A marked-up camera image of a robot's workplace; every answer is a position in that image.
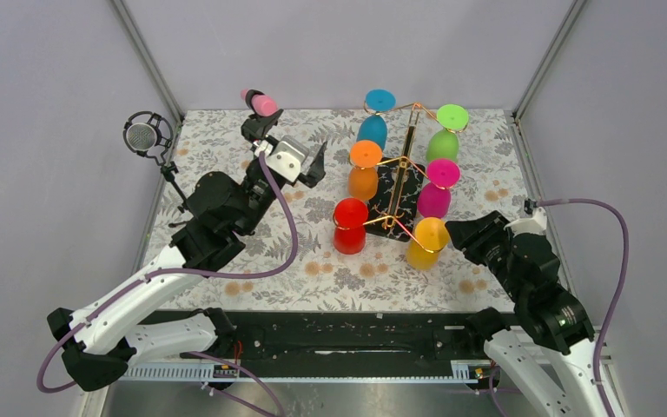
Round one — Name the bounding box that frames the yellow plastic wine glass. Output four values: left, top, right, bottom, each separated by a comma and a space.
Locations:
406, 217, 450, 270

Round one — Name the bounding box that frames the magenta plastic wine glass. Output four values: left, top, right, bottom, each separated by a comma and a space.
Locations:
417, 158, 461, 218

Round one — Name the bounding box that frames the orange plastic wine glass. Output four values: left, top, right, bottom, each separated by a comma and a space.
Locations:
347, 140, 382, 202

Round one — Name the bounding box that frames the red plastic wine glass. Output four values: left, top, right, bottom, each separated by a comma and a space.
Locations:
333, 197, 368, 255

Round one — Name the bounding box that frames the blue plastic wine glass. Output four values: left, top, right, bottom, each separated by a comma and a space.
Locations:
357, 89, 396, 150

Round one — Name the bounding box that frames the green plastic wine glass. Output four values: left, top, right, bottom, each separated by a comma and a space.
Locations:
426, 103, 469, 162

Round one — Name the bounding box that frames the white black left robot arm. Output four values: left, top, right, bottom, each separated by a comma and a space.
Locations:
47, 113, 326, 392

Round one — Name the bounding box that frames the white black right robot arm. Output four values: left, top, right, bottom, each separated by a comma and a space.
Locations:
445, 208, 624, 416

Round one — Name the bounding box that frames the pink microphone on black stand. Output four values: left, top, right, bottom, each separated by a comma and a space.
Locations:
241, 89, 279, 117

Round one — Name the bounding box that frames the floral patterned table cloth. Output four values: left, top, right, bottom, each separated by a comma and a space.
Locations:
166, 109, 526, 312

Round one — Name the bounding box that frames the grey studio microphone on stand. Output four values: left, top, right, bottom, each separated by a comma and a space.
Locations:
122, 110, 188, 213

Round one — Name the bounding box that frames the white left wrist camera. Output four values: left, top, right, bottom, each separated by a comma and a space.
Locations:
254, 136, 310, 184

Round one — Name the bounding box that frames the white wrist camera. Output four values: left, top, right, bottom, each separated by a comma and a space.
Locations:
254, 136, 310, 184
505, 208, 548, 235

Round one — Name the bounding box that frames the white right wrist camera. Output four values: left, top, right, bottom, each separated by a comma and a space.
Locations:
505, 208, 548, 235

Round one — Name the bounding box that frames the gold wire wine glass rack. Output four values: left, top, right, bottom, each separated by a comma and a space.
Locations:
362, 103, 442, 242

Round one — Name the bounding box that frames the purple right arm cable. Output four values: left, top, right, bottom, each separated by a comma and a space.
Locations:
525, 197, 631, 417

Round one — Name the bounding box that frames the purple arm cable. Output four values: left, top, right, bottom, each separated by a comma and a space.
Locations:
525, 197, 631, 417
36, 152, 300, 394

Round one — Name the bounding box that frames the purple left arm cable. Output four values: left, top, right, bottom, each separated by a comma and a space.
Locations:
36, 152, 300, 394

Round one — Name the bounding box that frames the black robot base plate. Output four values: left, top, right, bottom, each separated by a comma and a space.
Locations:
179, 309, 533, 380

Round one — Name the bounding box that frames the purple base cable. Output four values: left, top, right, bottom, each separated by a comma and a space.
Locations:
192, 351, 290, 417

